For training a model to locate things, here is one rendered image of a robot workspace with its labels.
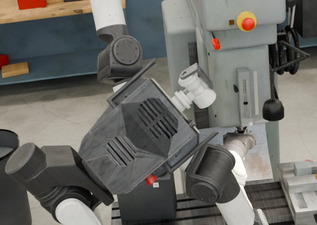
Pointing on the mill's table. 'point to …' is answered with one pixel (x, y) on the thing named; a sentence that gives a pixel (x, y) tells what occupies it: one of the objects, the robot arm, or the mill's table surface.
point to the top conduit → (290, 0)
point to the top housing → (238, 5)
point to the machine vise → (301, 216)
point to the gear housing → (238, 36)
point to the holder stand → (150, 200)
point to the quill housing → (254, 67)
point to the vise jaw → (301, 183)
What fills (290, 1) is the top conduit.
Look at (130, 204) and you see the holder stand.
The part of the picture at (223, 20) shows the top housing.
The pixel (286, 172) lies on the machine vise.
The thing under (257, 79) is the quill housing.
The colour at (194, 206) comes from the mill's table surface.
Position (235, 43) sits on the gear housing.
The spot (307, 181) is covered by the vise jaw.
